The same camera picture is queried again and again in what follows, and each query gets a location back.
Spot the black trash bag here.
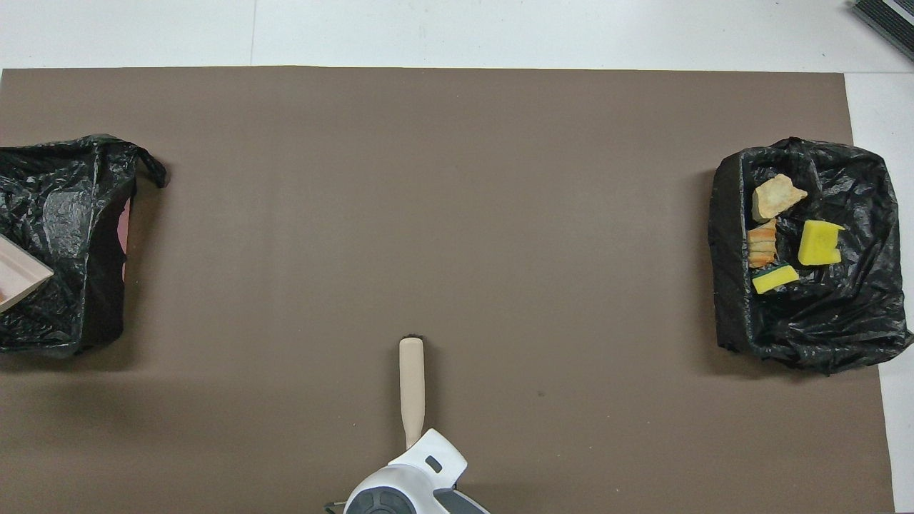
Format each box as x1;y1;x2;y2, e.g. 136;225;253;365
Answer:
708;137;914;376
0;133;169;358

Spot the yellow sponge piece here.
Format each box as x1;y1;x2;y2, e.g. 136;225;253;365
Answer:
798;219;846;267
751;262;800;296

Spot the beige sponge chunk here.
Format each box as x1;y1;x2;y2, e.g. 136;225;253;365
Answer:
746;218;779;269
751;173;809;223

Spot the beige hand brush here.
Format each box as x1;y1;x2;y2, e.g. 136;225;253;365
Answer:
398;334;427;450

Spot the brown table mat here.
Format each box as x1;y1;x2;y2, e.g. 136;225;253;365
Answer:
0;66;895;514

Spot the pink waste bin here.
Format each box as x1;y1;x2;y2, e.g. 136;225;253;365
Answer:
116;198;134;283

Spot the dark ribbed panel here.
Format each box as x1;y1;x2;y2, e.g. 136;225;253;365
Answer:
848;0;914;61

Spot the beige plastic dustpan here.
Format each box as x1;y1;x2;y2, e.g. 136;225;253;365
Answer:
0;235;56;313

